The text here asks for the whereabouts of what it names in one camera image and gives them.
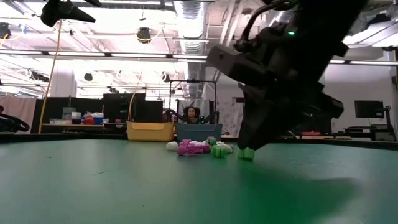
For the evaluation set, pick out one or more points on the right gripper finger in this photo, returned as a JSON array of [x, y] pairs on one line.
[[289, 119], [255, 121]]

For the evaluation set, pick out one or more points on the small green figure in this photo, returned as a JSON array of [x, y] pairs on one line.
[[245, 154], [219, 151], [212, 141]]

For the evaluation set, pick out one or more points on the small purple figure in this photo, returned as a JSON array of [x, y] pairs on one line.
[[188, 150], [210, 137], [185, 142], [206, 148]]

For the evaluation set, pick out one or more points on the white hanging sheet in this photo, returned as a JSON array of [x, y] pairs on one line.
[[230, 116]]

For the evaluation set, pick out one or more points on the pink flat object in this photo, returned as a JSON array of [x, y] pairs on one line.
[[311, 133]]

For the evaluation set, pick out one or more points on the small white ghost figure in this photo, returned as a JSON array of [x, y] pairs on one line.
[[229, 148], [172, 146], [196, 143]]

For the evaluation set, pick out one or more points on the long ceiling light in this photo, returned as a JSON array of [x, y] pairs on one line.
[[138, 55], [18, 52], [189, 57], [77, 53]]

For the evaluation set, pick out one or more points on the grey hanging cloth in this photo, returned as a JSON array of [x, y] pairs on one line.
[[206, 107]]

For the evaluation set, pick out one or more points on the blue plastic bin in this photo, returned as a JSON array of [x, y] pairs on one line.
[[199, 132]]

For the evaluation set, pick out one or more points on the black ceiling dome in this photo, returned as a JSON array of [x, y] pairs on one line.
[[144, 35]]

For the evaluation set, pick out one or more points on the person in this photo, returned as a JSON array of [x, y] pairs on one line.
[[192, 114]]

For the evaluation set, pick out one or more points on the black desk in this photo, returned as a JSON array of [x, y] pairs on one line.
[[367, 129]]

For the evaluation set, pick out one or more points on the black computer monitor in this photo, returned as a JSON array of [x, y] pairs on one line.
[[368, 109]]

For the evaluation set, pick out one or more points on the black partition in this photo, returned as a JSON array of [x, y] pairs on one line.
[[71, 107]]

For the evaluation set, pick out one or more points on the black monitor stand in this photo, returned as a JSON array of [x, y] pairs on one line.
[[387, 119]]

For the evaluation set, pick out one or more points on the clear plastic container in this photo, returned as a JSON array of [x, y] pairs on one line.
[[68, 113]]

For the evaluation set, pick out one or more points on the black cabinet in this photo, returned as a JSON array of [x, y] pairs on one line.
[[122, 107]]

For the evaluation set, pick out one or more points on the pink curtain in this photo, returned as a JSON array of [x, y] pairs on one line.
[[17, 109]]

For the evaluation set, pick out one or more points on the red container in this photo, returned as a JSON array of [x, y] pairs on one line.
[[89, 119]]

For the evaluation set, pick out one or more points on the orange plastic bin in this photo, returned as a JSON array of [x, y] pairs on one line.
[[149, 132]]

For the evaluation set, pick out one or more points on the blue storage box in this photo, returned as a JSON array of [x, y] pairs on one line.
[[98, 120]]

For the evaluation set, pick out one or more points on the wooden shelf desk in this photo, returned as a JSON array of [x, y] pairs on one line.
[[74, 126]]

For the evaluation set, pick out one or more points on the green table mat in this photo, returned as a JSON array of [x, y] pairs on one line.
[[124, 186]]

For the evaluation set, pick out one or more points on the black metal rig frame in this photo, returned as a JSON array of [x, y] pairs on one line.
[[192, 81]]

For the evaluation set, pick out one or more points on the silver ventilation duct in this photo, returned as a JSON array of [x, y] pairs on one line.
[[191, 31]]

